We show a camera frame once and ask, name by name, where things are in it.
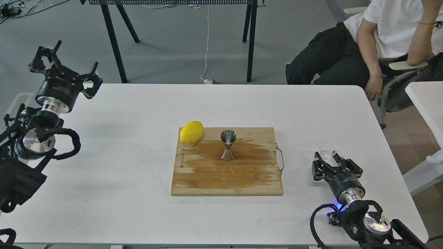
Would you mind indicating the grey office chair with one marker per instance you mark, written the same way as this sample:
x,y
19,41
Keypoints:
x,y
394,83

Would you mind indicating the yellow lemon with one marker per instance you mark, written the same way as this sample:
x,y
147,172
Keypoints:
x,y
191,133

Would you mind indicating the clear glass cup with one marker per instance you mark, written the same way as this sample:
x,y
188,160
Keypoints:
x,y
327,151

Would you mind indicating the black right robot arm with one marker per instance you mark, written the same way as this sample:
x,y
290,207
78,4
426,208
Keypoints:
x,y
361,219

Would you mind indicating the white side table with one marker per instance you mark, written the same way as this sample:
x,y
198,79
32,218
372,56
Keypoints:
x,y
427,98

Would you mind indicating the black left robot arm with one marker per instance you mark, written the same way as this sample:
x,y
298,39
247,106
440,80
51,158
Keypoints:
x,y
34,136

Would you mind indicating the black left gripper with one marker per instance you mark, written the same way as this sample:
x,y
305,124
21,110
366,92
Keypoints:
x,y
57,91

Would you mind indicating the steel jigger measuring cup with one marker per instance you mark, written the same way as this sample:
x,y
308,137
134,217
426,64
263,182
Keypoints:
x,y
228,137

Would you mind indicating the black metal frame table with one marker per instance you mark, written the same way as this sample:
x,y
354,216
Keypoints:
x,y
174,33

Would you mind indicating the wooden cutting board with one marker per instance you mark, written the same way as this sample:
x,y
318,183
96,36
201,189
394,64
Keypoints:
x,y
199,170

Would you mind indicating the seated person white shirt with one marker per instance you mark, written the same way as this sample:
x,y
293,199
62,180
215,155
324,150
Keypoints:
x,y
351,52

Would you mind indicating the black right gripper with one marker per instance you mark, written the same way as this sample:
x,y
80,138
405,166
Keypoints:
x,y
345,186

